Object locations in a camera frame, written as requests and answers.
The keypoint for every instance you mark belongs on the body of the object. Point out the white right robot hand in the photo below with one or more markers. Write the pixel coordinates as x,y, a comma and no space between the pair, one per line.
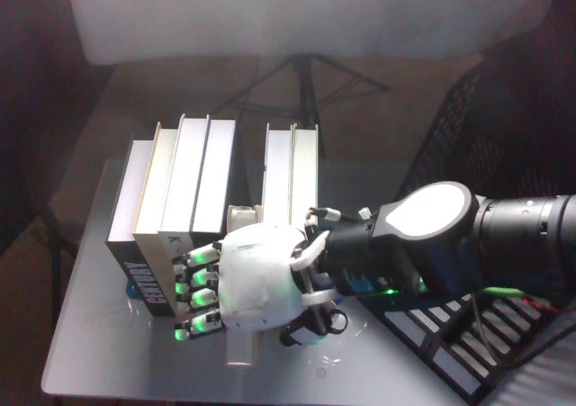
256,280

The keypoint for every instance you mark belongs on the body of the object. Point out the beige book checkered cover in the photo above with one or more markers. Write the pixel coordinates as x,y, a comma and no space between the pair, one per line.
240,349

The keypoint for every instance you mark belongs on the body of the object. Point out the black book white label spine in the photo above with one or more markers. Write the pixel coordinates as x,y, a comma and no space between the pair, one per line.
276,176

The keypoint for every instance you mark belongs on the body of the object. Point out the black book Let It Be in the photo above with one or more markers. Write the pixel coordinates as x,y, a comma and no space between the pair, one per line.
215,176

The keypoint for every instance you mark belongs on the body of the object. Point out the pale green book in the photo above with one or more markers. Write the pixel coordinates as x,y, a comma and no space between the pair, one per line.
305,176

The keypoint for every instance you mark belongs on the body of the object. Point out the blue metal bookend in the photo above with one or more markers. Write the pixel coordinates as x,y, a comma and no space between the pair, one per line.
134,295

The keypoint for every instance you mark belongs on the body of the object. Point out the white book Fashionindia spine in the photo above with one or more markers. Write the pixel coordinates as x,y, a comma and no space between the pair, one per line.
182,176

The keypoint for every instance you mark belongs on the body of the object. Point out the cream spine book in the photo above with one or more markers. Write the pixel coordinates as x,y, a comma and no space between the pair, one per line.
153,185

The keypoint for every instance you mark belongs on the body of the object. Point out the black book Century spine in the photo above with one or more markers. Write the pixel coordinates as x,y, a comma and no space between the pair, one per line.
130,199

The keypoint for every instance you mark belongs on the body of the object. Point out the black tripod stand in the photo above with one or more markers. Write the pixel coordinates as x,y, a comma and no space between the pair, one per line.
306,95

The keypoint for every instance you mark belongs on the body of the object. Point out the black plastic file rack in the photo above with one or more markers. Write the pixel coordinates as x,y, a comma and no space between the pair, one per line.
477,154

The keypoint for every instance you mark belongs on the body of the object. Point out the white backdrop cloth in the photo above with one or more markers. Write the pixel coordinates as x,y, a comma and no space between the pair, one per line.
292,14

